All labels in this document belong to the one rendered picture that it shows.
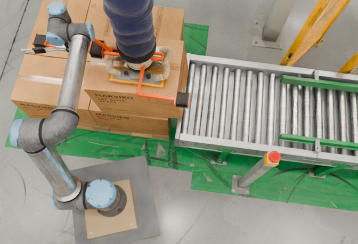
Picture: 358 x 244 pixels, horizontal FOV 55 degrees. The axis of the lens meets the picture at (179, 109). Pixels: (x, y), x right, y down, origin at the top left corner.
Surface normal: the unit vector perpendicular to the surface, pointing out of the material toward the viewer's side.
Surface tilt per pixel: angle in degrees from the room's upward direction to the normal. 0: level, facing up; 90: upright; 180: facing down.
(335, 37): 0
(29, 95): 0
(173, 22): 0
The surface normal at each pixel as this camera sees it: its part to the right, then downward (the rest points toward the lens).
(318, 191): 0.02, -0.36
